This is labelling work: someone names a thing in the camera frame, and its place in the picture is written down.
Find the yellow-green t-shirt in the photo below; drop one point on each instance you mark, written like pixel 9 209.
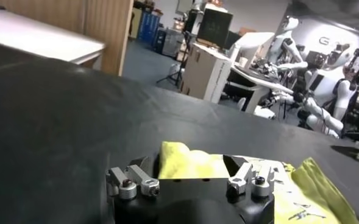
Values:
pixel 185 161

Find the tall white cardboard box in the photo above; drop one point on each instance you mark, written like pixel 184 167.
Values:
pixel 206 73

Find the white rectangular table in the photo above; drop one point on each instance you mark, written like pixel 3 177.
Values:
pixel 39 39

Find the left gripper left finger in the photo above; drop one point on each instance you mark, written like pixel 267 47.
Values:
pixel 132 182

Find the white height-adjustable desk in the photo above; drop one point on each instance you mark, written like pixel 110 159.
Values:
pixel 258 88

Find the black monitor on tripod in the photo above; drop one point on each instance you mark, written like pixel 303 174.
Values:
pixel 214 27

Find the white humanoid robot raised arm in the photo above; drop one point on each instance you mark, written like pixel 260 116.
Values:
pixel 289 39

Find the wooden partition screen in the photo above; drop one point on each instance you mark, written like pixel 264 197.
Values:
pixel 112 33

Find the white curved panel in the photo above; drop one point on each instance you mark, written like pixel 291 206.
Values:
pixel 252 45

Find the black glossy table cover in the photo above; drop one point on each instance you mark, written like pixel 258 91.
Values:
pixel 75 115

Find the blue storage cabinet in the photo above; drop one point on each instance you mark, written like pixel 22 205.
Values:
pixel 148 27

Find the black tripod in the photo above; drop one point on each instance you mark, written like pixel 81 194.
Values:
pixel 180 67

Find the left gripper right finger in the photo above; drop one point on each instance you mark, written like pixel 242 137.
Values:
pixel 249 178

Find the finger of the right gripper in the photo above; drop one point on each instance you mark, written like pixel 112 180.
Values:
pixel 353 152

